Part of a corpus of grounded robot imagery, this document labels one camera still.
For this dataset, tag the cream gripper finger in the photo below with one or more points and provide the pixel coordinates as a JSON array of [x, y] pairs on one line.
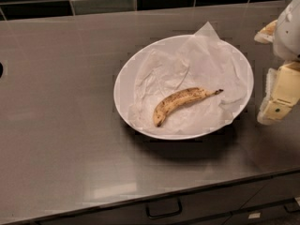
[[282, 93], [266, 34]]

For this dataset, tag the white bowl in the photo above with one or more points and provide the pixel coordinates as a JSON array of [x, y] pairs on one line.
[[124, 86]]

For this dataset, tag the dark cabinet drawer front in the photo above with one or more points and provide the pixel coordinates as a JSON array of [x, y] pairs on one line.
[[274, 197]]

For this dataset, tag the spotted yellow banana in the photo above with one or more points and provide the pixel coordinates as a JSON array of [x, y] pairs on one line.
[[178, 99]]

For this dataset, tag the white crumpled paper liner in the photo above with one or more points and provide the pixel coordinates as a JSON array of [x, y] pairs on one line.
[[201, 60]]

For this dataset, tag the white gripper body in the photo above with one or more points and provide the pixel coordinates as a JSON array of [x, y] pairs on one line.
[[288, 32]]

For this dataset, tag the white label sticker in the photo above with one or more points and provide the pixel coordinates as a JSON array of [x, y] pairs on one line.
[[254, 215]]

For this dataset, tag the black drawer handle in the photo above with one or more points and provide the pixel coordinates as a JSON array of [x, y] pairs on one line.
[[163, 208]]

